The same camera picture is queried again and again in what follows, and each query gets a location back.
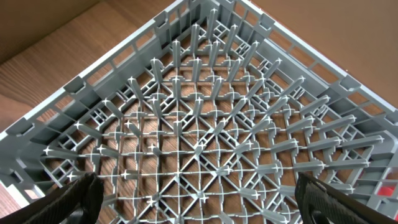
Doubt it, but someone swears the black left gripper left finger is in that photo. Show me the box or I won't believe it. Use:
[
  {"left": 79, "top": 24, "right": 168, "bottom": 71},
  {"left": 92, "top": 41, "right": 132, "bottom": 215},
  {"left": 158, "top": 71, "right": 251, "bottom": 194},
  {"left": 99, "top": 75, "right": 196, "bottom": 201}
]
[{"left": 1, "top": 172, "right": 104, "bottom": 224}]

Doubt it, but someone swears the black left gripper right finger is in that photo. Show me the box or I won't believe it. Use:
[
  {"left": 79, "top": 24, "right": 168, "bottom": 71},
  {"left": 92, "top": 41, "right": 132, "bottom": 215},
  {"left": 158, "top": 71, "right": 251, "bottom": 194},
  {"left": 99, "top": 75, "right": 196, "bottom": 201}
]
[{"left": 295, "top": 172, "right": 397, "bottom": 224}]

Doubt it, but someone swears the grey plastic dishwasher rack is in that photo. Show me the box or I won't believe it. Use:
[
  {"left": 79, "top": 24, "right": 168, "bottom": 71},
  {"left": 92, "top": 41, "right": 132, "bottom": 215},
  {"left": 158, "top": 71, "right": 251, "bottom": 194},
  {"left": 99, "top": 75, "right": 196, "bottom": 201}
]
[{"left": 1, "top": 1, "right": 397, "bottom": 223}]

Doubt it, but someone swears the red plastic serving tray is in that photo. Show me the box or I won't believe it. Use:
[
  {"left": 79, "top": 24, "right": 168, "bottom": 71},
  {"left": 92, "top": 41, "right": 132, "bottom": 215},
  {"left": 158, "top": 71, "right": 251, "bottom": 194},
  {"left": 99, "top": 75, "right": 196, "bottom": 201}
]
[{"left": 377, "top": 185, "right": 396, "bottom": 197}]

